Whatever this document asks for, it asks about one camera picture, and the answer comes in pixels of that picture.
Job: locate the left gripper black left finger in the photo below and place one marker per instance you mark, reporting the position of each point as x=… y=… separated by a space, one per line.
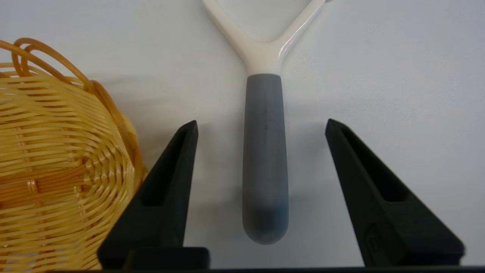
x=163 y=204

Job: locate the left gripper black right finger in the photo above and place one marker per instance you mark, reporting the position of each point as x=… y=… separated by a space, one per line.
x=382 y=212

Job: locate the yellow woven wicker basket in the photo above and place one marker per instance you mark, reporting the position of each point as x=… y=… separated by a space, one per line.
x=57 y=170

